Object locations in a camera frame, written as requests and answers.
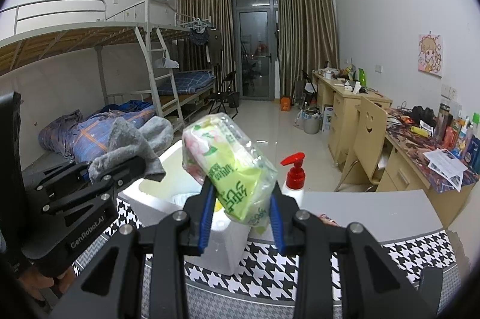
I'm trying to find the grey sock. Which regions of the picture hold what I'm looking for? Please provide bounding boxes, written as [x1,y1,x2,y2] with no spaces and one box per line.
[89,116,174,182]

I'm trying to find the green tissue pack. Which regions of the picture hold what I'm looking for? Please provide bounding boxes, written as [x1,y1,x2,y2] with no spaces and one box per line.
[182,113,278,227]

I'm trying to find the left hand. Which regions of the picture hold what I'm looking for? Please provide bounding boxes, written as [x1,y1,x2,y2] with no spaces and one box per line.
[16,265,77,307]

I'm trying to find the blue plaid quilt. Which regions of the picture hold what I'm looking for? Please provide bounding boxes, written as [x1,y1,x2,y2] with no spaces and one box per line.
[38,100,155,162]

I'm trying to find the red snack packet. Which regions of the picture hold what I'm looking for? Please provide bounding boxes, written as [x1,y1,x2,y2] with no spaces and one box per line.
[319,214,338,226]

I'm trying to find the white styrofoam box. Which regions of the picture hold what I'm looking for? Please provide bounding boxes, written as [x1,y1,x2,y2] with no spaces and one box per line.
[116,138,253,277]

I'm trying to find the houndstooth table cloth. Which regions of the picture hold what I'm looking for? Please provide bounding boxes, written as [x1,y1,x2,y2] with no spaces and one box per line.
[58,184,460,318]

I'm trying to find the white lotion pump bottle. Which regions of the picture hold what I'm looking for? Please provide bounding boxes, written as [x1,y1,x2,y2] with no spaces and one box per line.
[281,152,306,205]

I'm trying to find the wooden desk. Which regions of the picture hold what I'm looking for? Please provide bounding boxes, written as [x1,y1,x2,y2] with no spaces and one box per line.
[313,73,479,228]

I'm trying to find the metal bunk bed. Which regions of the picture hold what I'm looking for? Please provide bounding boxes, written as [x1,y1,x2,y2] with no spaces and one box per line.
[0,0,219,170]

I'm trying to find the white papers on desk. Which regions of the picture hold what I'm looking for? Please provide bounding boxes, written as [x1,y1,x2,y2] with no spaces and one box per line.
[423,149,467,192]

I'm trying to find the black folding chair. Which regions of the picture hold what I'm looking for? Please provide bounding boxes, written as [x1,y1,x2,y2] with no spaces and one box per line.
[208,70,239,118]

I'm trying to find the orange bag on floor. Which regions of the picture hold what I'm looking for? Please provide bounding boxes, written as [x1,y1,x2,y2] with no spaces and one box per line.
[280,96,291,112]

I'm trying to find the left brown curtain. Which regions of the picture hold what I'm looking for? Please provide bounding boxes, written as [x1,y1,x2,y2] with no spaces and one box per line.
[176,0,236,81]

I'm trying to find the brown curtain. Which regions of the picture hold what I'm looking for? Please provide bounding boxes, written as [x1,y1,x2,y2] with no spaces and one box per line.
[176,0,236,81]
[278,0,339,97]

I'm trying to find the right brown curtain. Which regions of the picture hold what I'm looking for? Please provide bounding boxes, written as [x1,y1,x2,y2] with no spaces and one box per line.
[278,0,339,97]

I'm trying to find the cartoon girl poster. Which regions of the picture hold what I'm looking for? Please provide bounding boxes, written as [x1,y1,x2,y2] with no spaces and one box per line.
[417,32,444,78]

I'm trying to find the glass balcony door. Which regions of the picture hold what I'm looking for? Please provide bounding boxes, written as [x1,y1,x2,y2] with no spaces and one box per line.
[232,0,278,100]

